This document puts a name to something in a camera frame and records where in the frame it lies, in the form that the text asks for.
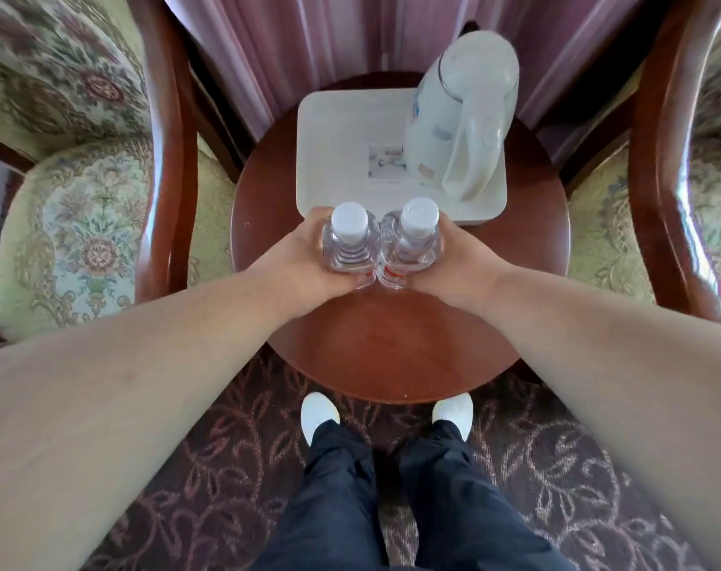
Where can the dark blue trousers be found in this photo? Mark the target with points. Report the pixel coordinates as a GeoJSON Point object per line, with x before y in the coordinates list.
{"type": "Point", "coordinates": [396, 505]}

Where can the person's right hand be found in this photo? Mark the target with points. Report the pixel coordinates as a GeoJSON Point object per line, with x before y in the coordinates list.
{"type": "Point", "coordinates": [455, 264]}

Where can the person's left hand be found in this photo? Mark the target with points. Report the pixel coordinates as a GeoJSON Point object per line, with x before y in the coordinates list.
{"type": "Point", "coordinates": [301, 261]}

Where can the round wooden side table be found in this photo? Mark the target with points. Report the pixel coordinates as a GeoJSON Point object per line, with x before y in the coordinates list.
{"type": "Point", "coordinates": [396, 327]}

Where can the white right slipper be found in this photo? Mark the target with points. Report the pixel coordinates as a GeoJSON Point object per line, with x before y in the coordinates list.
{"type": "Point", "coordinates": [454, 413]}

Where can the white rectangular tray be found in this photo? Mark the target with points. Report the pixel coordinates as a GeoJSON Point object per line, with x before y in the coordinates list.
{"type": "Point", "coordinates": [348, 151]}

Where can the floral upholstered wooden armchair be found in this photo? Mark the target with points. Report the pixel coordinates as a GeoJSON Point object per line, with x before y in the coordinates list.
{"type": "Point", "coordinates": [658, 190]}
{"type": "Point", "coordinates": [81, 172]}

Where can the person's left thumb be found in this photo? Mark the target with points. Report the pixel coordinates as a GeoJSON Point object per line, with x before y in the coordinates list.
{"type": "Point", "coordinates": [351, 281]}

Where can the white electric kettle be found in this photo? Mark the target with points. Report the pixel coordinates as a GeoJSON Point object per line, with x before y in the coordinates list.
{"type": "Point", "coordinates": [458, 115]}

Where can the white left slipper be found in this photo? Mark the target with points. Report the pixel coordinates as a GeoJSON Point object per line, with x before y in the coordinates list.
{"type": "Point", "coordinates": [317, 415]}

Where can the person's right thumb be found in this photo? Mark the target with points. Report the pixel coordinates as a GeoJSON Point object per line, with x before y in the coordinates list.
{"type": "Point", "coordinates": [425, 279]}

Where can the pink curtain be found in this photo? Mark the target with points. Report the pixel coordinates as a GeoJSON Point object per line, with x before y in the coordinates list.
{"type": "Point", "coordinates": [360, 47]}

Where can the clear plastic water bottle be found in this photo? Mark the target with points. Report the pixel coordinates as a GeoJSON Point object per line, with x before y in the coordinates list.
{"type": "Point", "coordinates": [411, 240]}
{"type": "Point", "coordinates": [350, 242]}

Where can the white slipper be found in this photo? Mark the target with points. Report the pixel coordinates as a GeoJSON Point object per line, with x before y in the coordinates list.
{"type": "Point", "coordinates": [317, 415]}
{"type": "Point", "coordinates": [454, 413]}

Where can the person's right forearm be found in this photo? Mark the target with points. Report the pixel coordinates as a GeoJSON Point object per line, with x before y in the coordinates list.
{"type": "Point", "coordinates": [622, 386]}

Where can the person's left forearm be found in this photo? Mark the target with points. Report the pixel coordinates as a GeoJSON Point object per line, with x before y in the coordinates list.
{"type": "Point", "coordinates": [116, 410]}

